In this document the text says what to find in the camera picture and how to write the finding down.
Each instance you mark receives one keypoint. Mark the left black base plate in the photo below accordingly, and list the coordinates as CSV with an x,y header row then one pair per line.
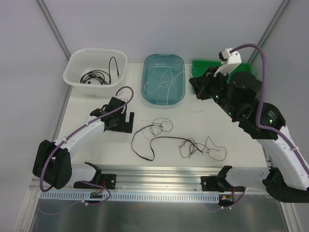
x,y
108,181

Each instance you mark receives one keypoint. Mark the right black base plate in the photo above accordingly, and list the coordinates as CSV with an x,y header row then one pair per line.
x,y
214,183

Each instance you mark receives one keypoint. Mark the aluminium corner post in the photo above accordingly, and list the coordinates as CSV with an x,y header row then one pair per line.
x,y
281,9
52,25

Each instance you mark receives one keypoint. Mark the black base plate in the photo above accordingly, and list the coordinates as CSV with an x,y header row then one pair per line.
x,y
108,181
214,183

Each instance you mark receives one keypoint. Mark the white slotted cable duct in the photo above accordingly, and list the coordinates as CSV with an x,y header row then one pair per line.
x,y
131,196

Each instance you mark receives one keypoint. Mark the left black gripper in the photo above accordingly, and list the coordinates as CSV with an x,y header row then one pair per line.
x,y
126,123

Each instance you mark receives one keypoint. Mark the aluminium corner post left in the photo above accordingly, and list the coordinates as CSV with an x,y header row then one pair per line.
x,y
52,25

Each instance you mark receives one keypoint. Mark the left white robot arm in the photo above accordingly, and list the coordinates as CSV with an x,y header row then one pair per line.
x,y
53,160

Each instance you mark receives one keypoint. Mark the blue translucent plastic container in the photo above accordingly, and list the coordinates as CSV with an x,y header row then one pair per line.
x,y
163,79

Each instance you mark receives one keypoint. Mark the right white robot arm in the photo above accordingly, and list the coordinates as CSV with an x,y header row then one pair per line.
x,y
284,179

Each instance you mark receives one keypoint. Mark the green plastic tray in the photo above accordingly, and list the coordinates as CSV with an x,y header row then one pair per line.
x,y
200,65

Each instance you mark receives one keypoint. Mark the aluminium mounting rail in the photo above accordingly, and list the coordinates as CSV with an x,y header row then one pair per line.
x,y
143,179

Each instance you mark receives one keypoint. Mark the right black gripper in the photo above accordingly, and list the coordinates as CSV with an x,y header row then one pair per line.
x,y
203,87

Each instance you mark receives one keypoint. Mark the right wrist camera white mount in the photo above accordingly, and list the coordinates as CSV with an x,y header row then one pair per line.
x,y
230,60

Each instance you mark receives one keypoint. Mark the white translucent plastic tub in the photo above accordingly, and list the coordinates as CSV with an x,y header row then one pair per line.
x,y
96,72

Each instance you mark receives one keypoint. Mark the aluminium corner post right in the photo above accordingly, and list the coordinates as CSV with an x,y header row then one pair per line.
x,y
281,9

